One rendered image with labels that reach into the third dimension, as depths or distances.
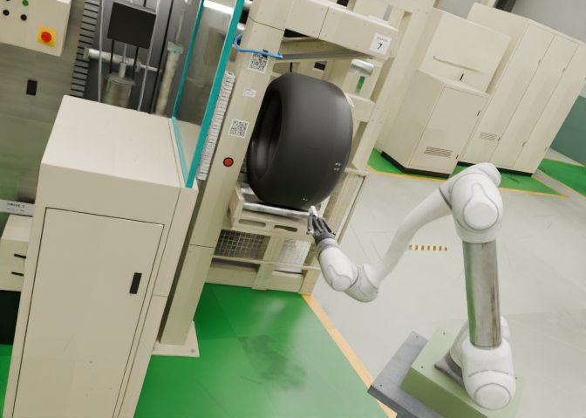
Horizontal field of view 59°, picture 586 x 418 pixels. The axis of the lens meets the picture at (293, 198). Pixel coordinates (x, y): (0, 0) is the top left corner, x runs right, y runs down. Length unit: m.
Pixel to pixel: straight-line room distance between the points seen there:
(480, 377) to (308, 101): 1.20
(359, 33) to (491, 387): 1.60
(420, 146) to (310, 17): 4.66
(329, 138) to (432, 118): 4.76
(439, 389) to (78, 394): 1.23
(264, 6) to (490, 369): 1.51
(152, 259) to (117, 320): 0.24
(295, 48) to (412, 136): 4.47
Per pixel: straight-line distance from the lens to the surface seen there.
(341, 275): 1.86
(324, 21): 2.49
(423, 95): 6.94
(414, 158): 6.98
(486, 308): 1.77
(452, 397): 2.07
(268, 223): 2.36
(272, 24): 2.15
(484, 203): 1.56
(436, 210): 1.80
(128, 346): 1.77
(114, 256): 1.56
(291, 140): 2.12
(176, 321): 2.74
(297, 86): 2.22
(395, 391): 2.09
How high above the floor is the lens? 1.89
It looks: 23 degrees down
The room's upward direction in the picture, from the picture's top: 20 degrees clockwise
